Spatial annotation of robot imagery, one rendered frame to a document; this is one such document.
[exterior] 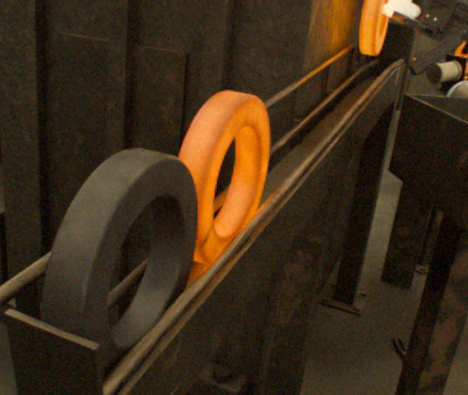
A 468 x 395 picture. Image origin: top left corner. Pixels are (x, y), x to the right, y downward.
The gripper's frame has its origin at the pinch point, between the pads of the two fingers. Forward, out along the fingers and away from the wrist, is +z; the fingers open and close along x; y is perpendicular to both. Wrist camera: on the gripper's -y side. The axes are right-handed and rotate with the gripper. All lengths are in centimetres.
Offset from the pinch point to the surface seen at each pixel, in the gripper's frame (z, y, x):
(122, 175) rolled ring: -3, -8, 92
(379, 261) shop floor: -29, -80, -57
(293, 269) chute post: -12, -41, 38
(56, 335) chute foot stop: -5, -17, 99
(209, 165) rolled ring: -4, -11, 78
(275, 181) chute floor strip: -5, -23, 48
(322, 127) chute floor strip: -3.5, -21.1, 21.9
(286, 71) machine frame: 5.5, -13.3, 27.9
